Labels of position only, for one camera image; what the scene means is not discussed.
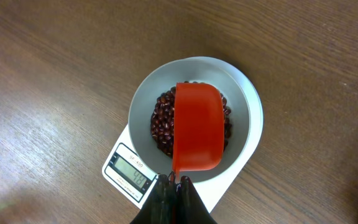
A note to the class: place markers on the white digital kitchen scale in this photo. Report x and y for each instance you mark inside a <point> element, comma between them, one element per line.
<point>135,160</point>

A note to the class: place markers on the orange plastic measuring scoop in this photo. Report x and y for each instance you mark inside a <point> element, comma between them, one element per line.
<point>198,128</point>

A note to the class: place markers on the white metal bowl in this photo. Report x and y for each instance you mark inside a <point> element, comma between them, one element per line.
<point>151,114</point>

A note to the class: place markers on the red beans in bowl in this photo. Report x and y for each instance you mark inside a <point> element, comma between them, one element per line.
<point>162,121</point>

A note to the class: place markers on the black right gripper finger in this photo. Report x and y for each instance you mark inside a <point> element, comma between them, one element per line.
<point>170,202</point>

